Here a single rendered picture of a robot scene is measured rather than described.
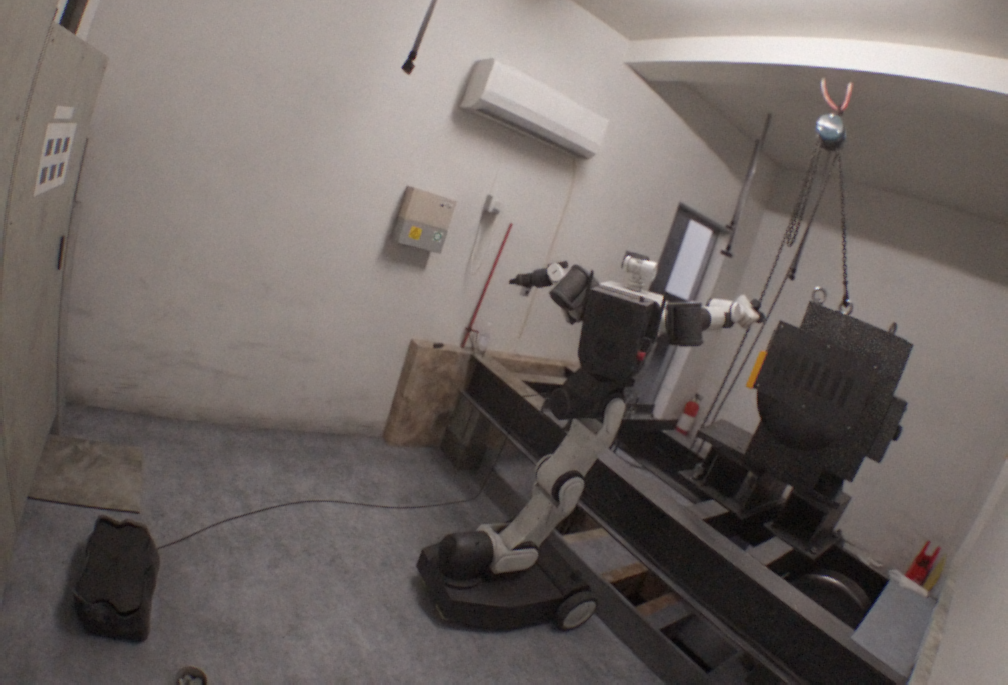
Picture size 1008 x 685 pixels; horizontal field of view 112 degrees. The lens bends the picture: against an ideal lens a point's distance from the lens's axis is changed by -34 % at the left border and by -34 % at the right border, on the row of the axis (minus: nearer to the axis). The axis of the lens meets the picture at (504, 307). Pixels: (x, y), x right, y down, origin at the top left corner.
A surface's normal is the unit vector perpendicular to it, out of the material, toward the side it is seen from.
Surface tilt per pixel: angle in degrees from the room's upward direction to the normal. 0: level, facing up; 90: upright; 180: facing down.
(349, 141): 90
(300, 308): 90
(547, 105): 90
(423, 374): 90
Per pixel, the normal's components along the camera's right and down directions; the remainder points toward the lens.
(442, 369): 0.52, 0.33
